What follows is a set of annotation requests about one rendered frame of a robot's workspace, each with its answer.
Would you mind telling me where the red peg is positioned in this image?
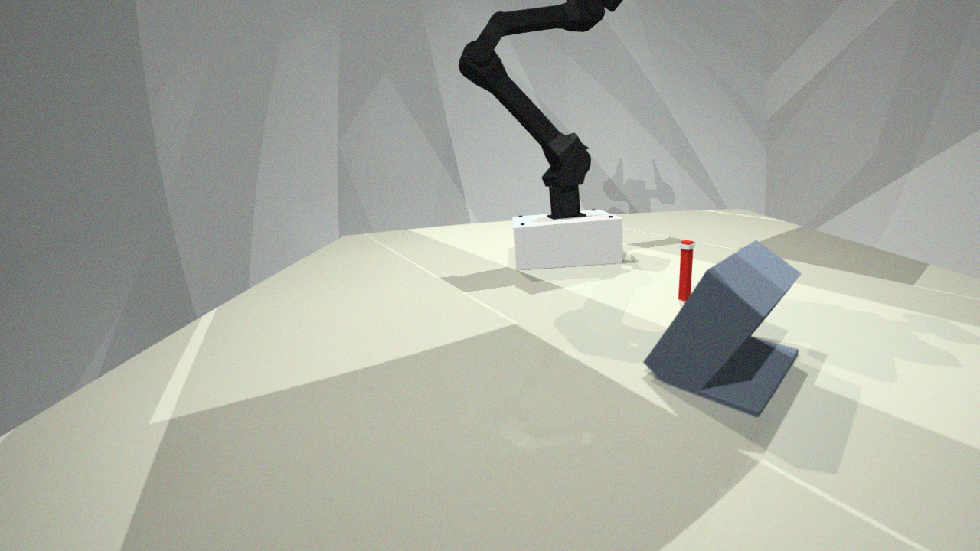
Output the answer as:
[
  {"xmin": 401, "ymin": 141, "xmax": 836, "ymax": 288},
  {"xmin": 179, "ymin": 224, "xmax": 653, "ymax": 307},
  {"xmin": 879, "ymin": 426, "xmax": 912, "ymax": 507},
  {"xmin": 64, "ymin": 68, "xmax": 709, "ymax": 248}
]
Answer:
[{"xmin": 678, "ymin": 240, "xmax": 695, "ymax": 301}]

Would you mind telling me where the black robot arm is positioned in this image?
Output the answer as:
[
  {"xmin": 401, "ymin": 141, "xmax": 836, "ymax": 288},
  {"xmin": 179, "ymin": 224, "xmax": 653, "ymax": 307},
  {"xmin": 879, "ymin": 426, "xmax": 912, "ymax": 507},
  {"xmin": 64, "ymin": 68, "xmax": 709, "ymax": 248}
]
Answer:
[{"xmin": 459, "ymin": 0, "xmax": 622, "ymax": 220}]

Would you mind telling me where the blue-grey sloped panel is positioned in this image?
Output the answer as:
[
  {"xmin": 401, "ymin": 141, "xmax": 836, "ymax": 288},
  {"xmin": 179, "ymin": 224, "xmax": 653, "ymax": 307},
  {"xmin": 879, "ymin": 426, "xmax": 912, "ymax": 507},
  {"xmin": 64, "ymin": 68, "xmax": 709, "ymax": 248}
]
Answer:
[{"xmin": 643, "ymin": 240, "xmax": 801, "ymax": 417}]

